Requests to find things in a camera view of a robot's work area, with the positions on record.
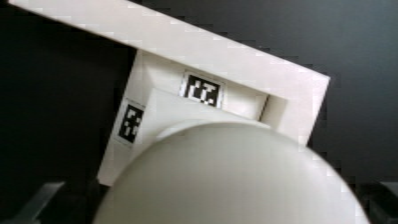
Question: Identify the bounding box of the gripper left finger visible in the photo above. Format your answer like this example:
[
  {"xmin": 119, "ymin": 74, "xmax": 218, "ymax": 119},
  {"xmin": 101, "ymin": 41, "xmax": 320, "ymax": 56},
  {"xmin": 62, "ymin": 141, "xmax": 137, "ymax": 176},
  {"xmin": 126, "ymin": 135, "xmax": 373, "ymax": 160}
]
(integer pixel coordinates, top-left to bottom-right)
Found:
[{"xmin": 14, "ymin": 181, "xmax": 106, "ymax": 224}]

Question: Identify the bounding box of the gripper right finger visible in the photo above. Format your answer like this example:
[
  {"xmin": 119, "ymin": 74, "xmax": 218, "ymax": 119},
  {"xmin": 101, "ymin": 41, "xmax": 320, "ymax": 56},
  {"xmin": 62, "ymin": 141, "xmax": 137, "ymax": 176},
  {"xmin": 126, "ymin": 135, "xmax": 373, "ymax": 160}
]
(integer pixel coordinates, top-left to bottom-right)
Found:
[{"xmin": 357, "ymin": 181, "xmax": 398, "ymax": 224}]

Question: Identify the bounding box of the white lamp bulb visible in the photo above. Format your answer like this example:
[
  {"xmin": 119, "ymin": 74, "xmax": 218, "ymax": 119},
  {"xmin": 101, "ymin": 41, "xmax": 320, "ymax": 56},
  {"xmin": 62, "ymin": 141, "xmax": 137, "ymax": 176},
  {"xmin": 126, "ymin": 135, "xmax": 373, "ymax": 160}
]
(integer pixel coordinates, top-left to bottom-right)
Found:
[{"xmin": 92, "ymin": 123, "xmax": 369, "ymax": 224}]

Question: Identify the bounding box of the white L-shaped fence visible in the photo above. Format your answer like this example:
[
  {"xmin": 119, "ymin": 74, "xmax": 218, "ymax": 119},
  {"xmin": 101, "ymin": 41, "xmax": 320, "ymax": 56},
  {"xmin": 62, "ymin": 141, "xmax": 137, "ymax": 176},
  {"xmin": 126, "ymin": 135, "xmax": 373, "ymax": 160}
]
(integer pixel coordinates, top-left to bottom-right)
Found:
[{"xmin": 7, "ymin": 0, "xmax": 329, "ymax": 143}]

